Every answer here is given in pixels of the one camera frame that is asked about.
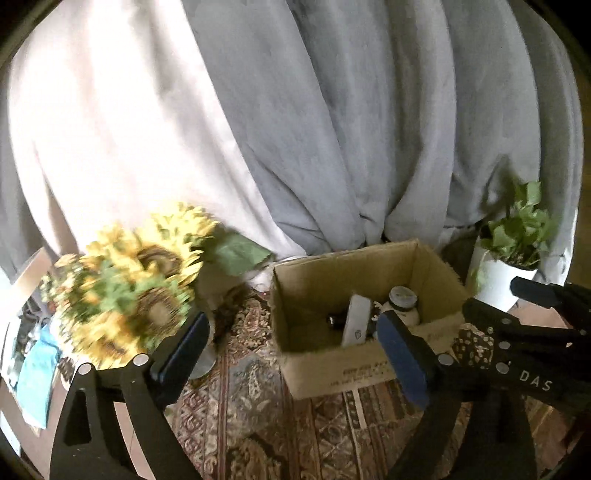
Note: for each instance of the green pothos plant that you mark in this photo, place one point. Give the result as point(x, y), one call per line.
point(517, 230)

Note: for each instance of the white ribbed plant pot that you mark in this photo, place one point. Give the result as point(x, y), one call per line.
point(496, 281)

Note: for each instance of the cardboard box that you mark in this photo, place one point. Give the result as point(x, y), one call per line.
point(323, 364)

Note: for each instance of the teal cloth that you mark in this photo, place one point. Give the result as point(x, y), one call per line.
point(39, 383)

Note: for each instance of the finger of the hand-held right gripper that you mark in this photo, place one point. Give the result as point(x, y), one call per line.
point(549, 293)
point(517, 325)

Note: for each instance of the grey curtain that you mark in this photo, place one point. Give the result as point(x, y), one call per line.
point(369, 115)

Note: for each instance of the artificial sunflower bouquet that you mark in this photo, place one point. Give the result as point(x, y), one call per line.
point(129, 286)

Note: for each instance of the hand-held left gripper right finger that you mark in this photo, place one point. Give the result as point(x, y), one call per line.
point(401, 364)

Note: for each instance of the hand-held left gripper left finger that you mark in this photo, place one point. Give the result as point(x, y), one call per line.
point(182, 355)

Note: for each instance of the patterned table runner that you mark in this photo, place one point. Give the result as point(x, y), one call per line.
point(277, 424)

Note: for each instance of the white power bank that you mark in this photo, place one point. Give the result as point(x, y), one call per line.
point(356, 321)

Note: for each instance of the white slanted board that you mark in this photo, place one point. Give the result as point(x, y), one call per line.
point(30, 274)

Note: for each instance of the white curtain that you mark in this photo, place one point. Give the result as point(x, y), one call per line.
point(115, 115)

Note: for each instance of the small cream jar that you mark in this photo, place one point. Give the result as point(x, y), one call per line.
point(404, 307)

